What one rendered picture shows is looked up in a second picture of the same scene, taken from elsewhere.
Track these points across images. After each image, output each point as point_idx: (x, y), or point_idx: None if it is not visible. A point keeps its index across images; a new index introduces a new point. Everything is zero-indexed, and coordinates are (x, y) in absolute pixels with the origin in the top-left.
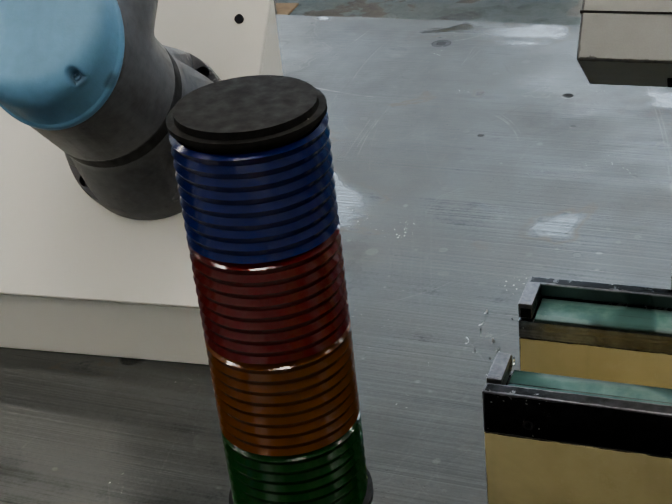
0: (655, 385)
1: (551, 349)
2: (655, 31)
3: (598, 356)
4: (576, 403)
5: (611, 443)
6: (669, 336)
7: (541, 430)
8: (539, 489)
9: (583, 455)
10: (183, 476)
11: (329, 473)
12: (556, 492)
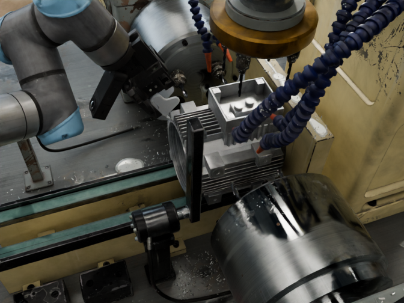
0: (39, 224)
1: (3, 228)
2: None
3: (19, 225)
4: (21, 257)
5: (36, 260)
6: (39, 213)
7: (13, 266)
8: (18, 277)
9: (29, 265)
10: None
11: None
12: (24, 275)
